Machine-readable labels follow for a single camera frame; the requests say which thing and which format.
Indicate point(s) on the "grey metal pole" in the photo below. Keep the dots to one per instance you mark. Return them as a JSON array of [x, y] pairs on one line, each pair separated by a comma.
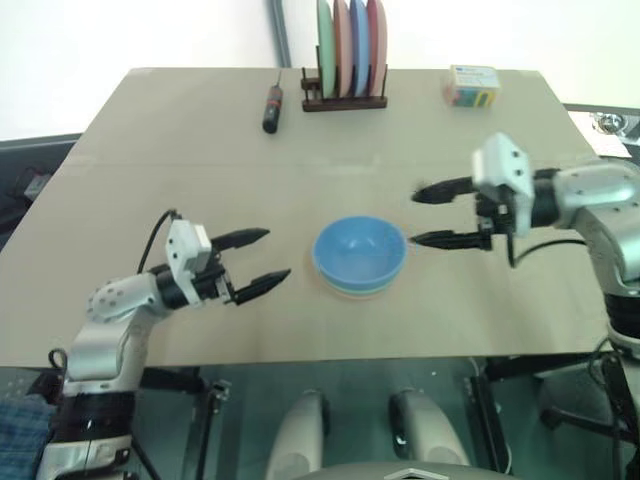
[[281, 30]]

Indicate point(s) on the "small grey box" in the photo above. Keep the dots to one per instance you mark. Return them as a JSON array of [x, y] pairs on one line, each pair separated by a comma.
[[36, 184]]

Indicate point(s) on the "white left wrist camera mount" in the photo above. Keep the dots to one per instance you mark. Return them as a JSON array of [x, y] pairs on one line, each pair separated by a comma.
[[182, 250]]

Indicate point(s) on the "blue plate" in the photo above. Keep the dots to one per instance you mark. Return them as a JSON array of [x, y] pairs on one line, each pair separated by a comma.
[[358, 50]]

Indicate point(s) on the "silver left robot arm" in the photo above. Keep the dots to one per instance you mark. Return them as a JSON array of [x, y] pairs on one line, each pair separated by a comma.
[[107, 320]]

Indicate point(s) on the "grey robot torso edge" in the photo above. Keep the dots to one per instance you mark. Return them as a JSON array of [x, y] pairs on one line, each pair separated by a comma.
[[400, 472]]

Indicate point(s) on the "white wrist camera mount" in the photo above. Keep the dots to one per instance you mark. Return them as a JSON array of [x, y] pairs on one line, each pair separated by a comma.
[[502, 162], [182, 250]]

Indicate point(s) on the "dark wooden plate rack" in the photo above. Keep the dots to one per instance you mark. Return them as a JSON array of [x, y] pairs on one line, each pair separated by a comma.
[[345, 103]]

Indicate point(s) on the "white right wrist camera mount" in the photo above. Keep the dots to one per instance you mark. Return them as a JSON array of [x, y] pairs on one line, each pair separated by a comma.
[[502, 162]]

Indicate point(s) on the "grey rounded robot leg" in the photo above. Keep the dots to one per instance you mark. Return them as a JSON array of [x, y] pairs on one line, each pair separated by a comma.
[[297, 435], [430, 435]]

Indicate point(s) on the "shiny metal object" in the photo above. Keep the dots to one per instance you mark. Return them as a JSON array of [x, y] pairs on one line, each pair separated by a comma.
[[612, 123]]

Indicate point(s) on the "blue bowl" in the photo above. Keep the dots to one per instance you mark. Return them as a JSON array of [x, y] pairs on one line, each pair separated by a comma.
[[357, 250]]

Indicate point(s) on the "salmon pink plate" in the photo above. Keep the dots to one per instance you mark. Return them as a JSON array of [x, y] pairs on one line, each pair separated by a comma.
[[342, 50]]

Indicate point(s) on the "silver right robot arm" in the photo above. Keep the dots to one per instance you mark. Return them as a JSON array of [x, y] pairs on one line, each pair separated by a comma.
[[595, 200]]

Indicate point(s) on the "black red screwdriver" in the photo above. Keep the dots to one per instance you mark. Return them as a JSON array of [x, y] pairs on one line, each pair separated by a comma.
[[272, 107]]

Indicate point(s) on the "clear box of coloured items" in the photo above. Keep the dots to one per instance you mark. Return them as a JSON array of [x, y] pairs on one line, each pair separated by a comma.
[[472, 87]]

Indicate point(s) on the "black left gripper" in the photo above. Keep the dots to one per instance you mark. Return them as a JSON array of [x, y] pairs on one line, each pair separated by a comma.
[[215, 285]]

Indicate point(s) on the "white paper sheet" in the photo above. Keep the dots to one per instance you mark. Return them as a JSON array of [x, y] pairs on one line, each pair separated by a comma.
[[600, 142]]

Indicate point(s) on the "green plate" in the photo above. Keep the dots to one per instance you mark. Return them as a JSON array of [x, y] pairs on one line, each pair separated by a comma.
[[325, 50]]

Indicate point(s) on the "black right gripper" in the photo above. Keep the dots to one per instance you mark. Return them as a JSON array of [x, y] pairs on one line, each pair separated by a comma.
[[497, 212]]

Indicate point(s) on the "blue cloth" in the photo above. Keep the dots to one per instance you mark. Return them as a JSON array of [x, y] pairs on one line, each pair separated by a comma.
[[22, 435]]

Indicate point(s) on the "red plate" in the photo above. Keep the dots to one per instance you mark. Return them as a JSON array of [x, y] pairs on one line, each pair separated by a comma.
[[378, 45]]

